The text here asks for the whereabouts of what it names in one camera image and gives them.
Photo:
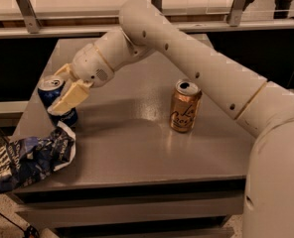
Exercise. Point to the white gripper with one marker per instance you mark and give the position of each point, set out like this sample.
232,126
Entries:
89,64

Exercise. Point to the blue Pepsi can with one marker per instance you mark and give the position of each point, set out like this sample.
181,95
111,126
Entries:
49,89

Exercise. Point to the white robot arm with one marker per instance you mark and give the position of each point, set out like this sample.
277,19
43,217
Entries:
261,107

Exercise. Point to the crumpled blue chip bag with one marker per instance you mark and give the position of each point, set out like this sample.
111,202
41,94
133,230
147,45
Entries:
33,159

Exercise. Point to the gold LaCroix can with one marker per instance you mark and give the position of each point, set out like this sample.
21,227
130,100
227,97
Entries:
185,103

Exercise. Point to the grey drawer cabinet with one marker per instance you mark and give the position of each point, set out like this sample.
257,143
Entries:
133,176

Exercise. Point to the left metal rail bracket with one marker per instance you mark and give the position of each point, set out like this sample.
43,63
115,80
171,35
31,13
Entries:
30,19

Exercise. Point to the right metal rail bracket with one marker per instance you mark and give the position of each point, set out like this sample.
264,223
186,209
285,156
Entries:
234,16

